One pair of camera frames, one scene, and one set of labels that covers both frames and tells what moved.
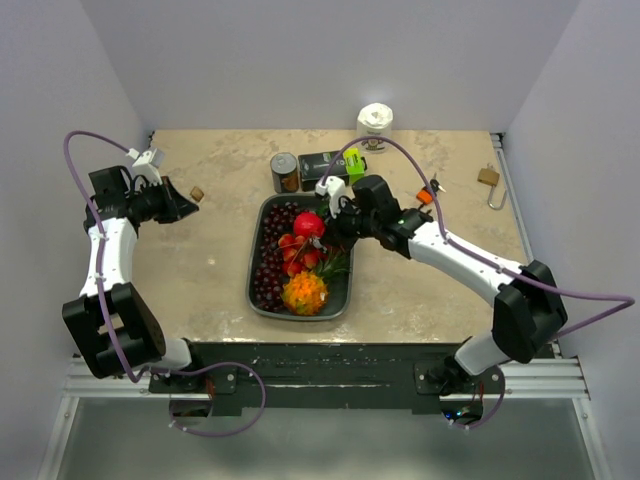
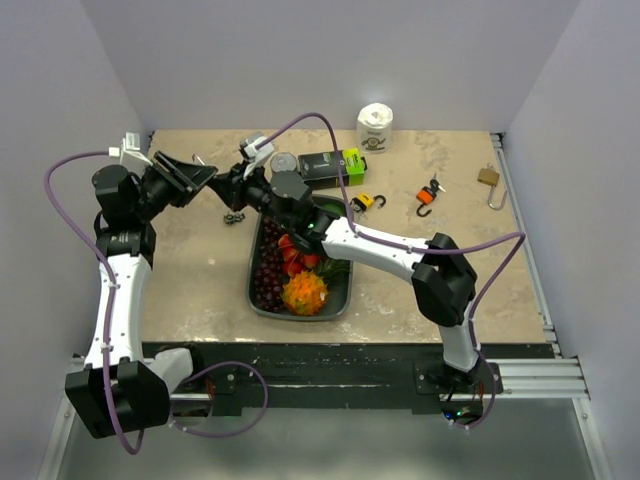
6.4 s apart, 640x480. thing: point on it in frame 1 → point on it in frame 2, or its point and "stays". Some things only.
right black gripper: (334, 229) → (234, 184)
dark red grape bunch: (276, 220) stays
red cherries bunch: (298, 254) stays
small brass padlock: (197, 193) → (197, 160)
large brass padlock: (491, 177) stays
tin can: (285, 172) stays
